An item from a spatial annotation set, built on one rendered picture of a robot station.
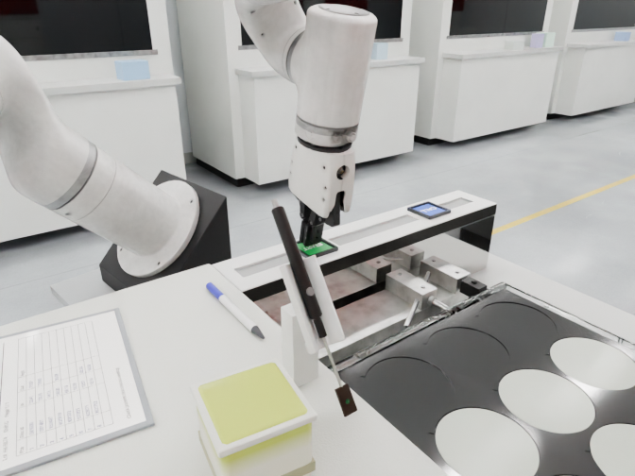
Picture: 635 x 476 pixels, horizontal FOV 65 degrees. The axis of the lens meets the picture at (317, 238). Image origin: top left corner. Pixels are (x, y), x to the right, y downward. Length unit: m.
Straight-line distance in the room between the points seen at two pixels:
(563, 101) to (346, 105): 6.46
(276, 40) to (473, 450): 0.53
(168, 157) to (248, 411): 3.10
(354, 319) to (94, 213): 0.42
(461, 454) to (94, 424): 0.35
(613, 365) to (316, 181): 0.44
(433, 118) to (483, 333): 4.57
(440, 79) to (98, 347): 4.82
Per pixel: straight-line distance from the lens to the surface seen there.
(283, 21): 0.68
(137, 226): 0.85
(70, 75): 3.43
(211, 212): 0.86
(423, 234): 0.86
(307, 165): 0.68
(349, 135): 0.65
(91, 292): 1.02
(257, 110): 3.65
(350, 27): 0.60
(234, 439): 0.37
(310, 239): 0.75
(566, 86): 7.01
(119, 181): 0.82
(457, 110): 5.13
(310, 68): 0.62
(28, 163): 0.79
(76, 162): 0.79
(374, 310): 0.77
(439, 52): 5.14
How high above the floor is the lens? 1.30
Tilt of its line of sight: 25 degrees down
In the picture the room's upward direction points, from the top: straight up
